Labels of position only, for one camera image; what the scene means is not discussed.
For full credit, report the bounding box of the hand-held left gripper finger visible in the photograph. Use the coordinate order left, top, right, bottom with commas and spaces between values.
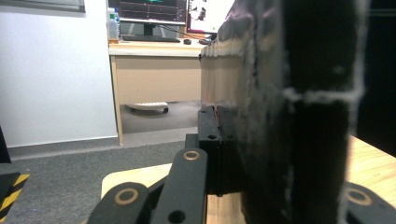
197, 105, 245, 198

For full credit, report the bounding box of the white wheeled dolly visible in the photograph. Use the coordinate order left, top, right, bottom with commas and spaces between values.
125, 101, 170, 115

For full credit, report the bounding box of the beige office desk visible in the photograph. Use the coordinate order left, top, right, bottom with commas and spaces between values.
108, 39, 207, 147

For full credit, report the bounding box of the black keyboard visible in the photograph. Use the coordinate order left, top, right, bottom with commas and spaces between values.
120, 34, 182, 44

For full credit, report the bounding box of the bright-screen computer monitor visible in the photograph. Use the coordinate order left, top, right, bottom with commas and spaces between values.
186, 0, 236, 35

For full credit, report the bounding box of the dark-screen computer monitor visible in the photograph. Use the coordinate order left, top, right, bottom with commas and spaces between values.
106, 0, 189, 37

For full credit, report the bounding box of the clear plastic bottle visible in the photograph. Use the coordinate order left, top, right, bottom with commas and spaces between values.
106, 7, 121, 45

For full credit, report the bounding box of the dark stand base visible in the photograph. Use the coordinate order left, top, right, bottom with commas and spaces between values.
0, 125, 12, 164

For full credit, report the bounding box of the grey framed board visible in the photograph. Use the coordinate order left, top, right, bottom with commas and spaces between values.
0, 0, 86, 14

